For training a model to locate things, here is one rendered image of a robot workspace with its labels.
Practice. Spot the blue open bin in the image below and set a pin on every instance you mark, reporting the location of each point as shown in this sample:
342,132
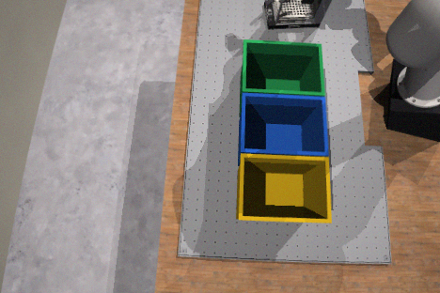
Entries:
289,125

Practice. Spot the green bin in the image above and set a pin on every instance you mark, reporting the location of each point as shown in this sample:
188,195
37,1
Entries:
282,66

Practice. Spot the yellow open-top bin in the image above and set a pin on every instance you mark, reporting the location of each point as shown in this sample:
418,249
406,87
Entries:
281,188

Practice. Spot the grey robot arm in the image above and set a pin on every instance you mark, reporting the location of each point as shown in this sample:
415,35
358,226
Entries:
413,40

